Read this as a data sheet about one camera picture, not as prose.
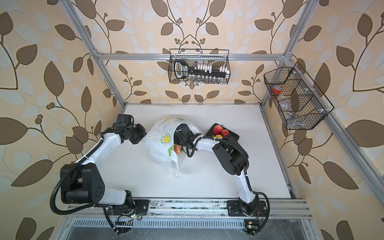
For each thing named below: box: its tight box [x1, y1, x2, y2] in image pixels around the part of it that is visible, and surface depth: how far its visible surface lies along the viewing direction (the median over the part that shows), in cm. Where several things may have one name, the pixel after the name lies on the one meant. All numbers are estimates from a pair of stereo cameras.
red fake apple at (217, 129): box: [213, 125, 223, 135], surface depth 103 cm
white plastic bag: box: [142, 116, 202, 178], surface depth 77 cm
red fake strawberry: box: [221, 129, 230, 138], surface depth 101 cm
